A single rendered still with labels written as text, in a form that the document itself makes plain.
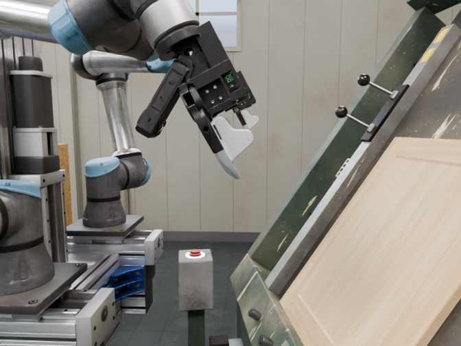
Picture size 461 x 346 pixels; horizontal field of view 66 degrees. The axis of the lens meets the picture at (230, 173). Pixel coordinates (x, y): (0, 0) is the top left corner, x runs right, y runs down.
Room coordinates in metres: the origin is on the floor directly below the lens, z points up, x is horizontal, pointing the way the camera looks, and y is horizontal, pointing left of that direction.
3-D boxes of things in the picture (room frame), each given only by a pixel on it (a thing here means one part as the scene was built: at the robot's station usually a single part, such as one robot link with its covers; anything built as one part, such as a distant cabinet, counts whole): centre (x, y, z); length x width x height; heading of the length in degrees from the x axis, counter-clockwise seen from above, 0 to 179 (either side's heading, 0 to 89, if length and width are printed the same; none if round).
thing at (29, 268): (0.76, 0.48, 1.09); 0.15 x 0.15 x 0.10
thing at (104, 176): (1.26, 0.45, 1.20); 0.13 x 0.12 x 0.14; 152
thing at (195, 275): (1.21, 0.13, 0.84); 0.12 x 0.12 x 0.18; 8
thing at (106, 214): (1.25, 0.46, 1.09); 0.15 x 0.15 x 0.10
